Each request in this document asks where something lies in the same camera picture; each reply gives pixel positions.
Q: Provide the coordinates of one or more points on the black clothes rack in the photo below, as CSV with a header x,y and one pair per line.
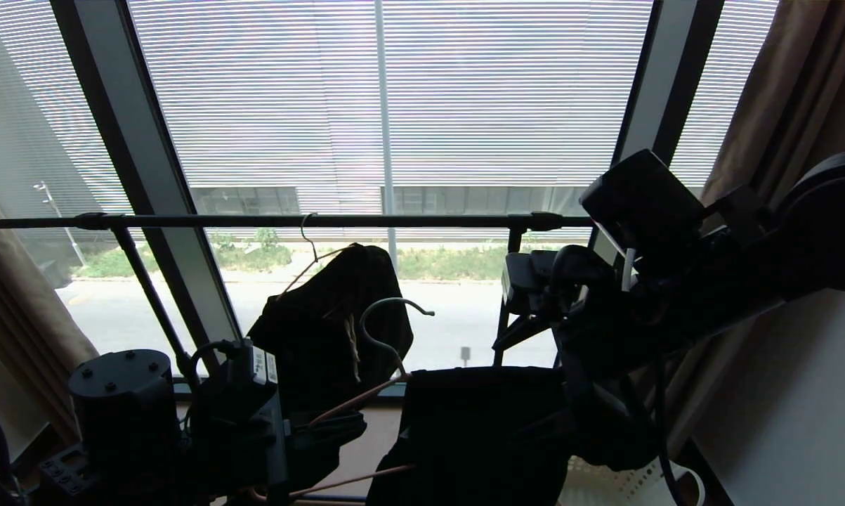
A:
x,y
218,221

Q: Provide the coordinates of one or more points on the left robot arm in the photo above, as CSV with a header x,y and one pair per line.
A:
x,y
123,414

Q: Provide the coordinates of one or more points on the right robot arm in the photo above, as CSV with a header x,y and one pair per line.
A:
x,y
815,232

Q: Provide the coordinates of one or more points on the black shorts with green print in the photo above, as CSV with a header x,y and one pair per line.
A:
x,y
310,330

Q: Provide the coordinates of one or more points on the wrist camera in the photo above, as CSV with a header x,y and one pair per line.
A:
x,y
640,204
239,386

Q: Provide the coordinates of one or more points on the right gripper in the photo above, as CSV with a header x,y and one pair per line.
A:
x,y
555,281

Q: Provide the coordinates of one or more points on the pink clothes hanger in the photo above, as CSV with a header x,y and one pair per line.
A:
x,y
352,402
314,249

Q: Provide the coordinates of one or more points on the white laundry basket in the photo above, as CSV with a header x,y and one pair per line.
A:
x,y
605,485

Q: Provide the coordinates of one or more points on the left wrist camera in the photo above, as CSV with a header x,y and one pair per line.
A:
x,y
239,386

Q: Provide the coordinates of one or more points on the brown curtain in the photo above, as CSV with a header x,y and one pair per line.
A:
x,y
759,91
15,316

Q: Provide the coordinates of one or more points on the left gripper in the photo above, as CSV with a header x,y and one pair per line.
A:
x,y
246,457

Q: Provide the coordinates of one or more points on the black garment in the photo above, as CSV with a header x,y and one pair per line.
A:
x,y
478,436

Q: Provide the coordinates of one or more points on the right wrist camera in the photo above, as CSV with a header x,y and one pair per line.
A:
x,y
640,204

